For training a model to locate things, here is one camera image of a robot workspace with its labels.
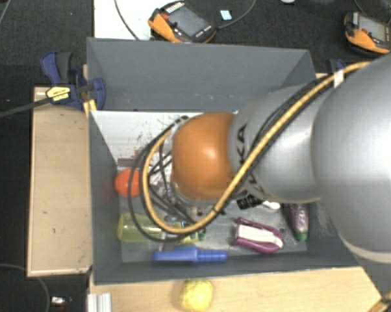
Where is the blue plastic tool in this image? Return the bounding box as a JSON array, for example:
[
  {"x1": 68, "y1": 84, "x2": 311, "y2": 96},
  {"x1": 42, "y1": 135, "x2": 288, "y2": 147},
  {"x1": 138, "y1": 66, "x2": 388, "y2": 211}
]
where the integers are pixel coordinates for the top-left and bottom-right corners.
[{"x1": 151, "y1": 246, "x2": 229, "y2": 267}]

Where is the purple and white toy eggplant slice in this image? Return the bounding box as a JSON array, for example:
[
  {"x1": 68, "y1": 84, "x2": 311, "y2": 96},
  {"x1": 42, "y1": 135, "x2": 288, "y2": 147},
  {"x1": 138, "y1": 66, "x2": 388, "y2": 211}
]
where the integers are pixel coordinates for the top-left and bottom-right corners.
[{"x1": 231, "y1": 216, "x2": 285, "y2": 255}]

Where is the yellow-green clear plastic bottle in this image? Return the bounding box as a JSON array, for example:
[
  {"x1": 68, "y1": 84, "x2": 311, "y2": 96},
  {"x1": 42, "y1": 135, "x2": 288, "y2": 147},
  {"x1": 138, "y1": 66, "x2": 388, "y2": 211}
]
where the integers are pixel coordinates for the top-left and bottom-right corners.
[{"x1": 117, "y1": 212, "x2": 207, "y2": 244}]

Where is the orange ball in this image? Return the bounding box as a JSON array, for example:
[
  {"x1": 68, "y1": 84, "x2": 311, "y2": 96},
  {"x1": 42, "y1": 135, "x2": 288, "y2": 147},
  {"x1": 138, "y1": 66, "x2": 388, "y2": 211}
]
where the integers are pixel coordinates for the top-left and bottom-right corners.
[{"x1": 114, "y1": 168, "x2": 142, "y2": 198}]

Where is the yellow sponge ball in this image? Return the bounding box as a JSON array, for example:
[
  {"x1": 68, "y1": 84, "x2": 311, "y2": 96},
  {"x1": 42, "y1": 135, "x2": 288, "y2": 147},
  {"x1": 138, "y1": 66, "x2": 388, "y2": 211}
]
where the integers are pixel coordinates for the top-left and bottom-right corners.
[{"x1": 178, "y1": 279, "x2": 214, "y2": 312}]

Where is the grey metal bin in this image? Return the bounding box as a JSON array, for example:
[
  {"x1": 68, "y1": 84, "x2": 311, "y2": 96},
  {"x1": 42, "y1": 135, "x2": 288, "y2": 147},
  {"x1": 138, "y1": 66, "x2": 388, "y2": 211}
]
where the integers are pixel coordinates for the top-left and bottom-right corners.
[{"x1": 86, "y1": 36, "x2": 359, "y2": 286}]

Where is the pale wood board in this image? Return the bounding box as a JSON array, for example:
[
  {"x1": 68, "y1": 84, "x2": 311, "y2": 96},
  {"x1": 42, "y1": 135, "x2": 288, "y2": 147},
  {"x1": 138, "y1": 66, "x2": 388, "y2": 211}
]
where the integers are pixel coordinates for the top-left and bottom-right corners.
[{"x1": 26, "y1": 86, "x2": 94, "y2": 278}]

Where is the black cylinder on white bracket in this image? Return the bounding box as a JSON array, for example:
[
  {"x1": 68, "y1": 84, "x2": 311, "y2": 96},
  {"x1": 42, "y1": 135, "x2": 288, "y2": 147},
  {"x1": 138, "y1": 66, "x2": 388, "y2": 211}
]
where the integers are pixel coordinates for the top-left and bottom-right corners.
[{"x1": 236, "y1": 195, "x2": 281, "y2": 211}]

